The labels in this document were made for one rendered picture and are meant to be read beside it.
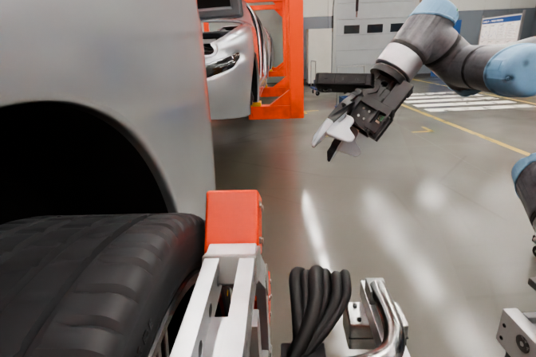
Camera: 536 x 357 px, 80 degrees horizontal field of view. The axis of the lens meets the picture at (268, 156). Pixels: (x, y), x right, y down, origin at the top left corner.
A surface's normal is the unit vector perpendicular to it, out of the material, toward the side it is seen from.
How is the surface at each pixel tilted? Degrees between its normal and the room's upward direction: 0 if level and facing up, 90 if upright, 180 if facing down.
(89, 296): 7
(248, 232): 55
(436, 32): 86
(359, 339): 90
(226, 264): 67
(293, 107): 90
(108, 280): 5
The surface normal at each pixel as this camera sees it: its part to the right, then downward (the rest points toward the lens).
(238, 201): -0.05, -0.28
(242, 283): -0.04, -0.95
